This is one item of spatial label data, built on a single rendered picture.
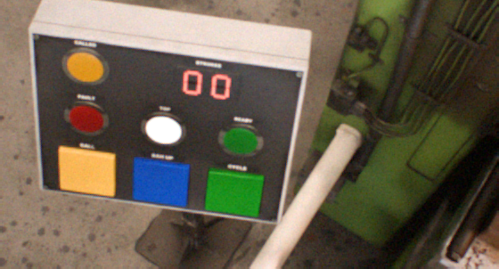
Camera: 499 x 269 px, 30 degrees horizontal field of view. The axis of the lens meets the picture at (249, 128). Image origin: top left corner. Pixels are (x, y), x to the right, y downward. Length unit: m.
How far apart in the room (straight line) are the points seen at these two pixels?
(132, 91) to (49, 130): 0.14
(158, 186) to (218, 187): 0.08
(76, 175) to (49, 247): 1.03
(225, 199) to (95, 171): 0.18
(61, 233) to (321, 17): 0.86
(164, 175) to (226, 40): 0.22
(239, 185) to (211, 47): 0.21
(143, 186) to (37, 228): 1.07
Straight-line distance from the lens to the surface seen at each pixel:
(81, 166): 1.28
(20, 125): 2.42
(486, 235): 1.39
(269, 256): 1.63
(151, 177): 1.27
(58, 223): 2.33
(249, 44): 1.15
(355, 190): 2.00
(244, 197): 1.27
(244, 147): 1.22
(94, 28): 1.16
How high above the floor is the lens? 2.25
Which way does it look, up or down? 72 degrees down
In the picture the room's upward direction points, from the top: 6 degrees clockwise
